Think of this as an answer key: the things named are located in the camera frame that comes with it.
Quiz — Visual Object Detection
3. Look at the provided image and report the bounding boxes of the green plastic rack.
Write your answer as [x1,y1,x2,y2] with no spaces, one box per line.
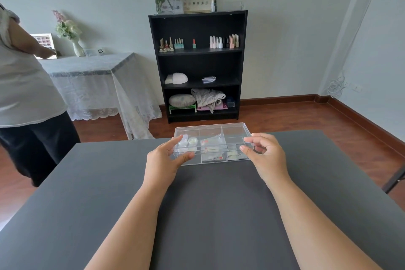
[168,105,197,115]

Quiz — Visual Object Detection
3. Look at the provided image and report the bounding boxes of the person's left hand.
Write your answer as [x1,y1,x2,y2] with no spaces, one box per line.
[143,135,195,192]

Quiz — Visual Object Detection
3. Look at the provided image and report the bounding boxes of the white framed nail display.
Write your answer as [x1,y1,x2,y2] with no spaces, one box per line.
[30,33,58,59]

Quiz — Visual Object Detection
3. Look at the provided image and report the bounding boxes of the white nail lamp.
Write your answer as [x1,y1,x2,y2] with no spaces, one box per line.
[164,72,189,85]

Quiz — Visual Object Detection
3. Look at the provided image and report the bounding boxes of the white lace tablecloth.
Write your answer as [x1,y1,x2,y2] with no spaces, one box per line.
[38,52,163,141]

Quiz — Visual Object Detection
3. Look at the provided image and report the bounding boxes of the clear plastic organizer tray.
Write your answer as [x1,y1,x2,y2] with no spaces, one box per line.
[173,122,255,166]

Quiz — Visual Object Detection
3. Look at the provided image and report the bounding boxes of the row of brown nail bottles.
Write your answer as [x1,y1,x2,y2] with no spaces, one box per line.
[159,36,175,53]

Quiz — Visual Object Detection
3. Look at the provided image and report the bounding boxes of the grey folded towel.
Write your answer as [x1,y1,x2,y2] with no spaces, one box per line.
[191,88,226,114]

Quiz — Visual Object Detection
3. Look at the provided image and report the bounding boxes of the pink folded cloth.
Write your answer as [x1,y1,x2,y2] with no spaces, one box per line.
[196,101,228,112]

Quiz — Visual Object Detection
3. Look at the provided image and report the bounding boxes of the person's right forearm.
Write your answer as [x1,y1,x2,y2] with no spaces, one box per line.
[266,178,385,270]

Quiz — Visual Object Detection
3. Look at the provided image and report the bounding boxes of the person's left forearm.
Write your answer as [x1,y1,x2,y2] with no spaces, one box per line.
[84,182,173,270]

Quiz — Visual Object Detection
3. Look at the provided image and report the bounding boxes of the pink and white flower bunch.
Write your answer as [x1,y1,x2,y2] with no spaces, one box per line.
[52,10,83,41]

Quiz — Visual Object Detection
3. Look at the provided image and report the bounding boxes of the person's right hand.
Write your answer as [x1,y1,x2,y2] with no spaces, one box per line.
[239,133,292,190]

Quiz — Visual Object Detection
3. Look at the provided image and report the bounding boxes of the clear acrylic box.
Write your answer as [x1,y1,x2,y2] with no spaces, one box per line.
[221,1,246,12]

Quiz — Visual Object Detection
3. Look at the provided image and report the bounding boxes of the clear nail sticker packet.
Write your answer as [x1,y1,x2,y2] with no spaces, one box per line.
[200,136,227,153]
[202,152,227,163]

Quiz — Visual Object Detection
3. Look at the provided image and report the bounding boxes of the row of pastel nail bottles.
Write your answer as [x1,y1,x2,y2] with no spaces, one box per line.
[208,34,240,49]

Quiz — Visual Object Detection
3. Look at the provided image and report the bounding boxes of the white ceramic vase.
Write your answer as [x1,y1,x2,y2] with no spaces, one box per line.
[72,39,86,58]

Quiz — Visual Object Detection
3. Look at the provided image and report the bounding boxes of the black bookshelf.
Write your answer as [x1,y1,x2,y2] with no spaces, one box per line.
[148,10,248,124]

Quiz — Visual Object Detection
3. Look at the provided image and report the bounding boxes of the glass vase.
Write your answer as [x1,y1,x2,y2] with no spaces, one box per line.
[154,0,175,15]

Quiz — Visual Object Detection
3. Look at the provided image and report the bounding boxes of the white coiled cable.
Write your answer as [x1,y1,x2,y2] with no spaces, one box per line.
[327,72,347,98]

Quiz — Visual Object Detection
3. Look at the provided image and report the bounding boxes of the grey hand rest cushion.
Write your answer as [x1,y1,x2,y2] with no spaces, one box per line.
[168,93,197,108]

